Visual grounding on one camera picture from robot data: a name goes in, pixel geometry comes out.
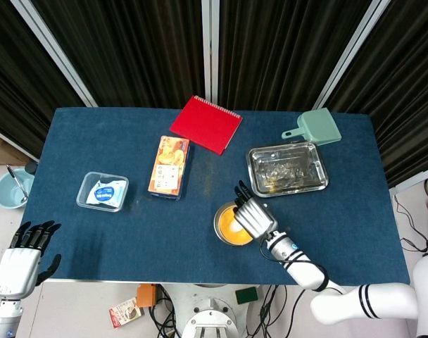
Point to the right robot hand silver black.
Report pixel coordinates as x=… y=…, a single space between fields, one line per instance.
x=258 y=220

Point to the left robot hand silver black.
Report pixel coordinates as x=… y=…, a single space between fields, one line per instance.
x=17 y=271

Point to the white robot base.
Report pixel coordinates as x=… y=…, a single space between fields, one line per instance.
x=210 y=310

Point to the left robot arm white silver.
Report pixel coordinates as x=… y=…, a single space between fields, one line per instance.
x=6 y=317

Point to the yellow bowl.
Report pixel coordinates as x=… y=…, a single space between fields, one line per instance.
x=216 y=225

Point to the metal tray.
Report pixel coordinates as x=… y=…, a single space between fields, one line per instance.
x=288 y=169

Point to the light blue bowl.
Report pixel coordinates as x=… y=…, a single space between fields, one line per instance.
x=6 y=193

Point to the black round object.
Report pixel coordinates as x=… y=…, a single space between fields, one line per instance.
x=31 y=168

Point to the dark green box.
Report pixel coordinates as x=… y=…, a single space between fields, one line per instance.
x=246 y=295

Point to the clear plastic container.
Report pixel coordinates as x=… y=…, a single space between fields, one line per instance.
x=82 y=197

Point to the orange blue snack box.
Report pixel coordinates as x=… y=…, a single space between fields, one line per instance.
x=168 y=165

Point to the red spiral notebook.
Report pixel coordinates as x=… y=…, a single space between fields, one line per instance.
x=207 y=125

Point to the green plastic scoop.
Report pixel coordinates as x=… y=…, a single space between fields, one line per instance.
x=319 y=126

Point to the blue fabric table mat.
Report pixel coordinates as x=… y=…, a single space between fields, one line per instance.
x=147 y=239

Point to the red white snack packet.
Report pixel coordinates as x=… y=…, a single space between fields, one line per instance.
x=125 y=312

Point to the white blue packet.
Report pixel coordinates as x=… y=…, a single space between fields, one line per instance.
x=105 y=193

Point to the orange device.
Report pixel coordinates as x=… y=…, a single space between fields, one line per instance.
x=146 y=295

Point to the black pleated curtain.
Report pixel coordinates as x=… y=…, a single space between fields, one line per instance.
x=17 y=81
x=129 y=49
x=404 y=88
x=277 y=49

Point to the white aluminium partition frame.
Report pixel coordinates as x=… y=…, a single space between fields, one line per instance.
x=10 y=142
x=351 y=56
x=55 y=56
x=414 y=180
x=210 y=49

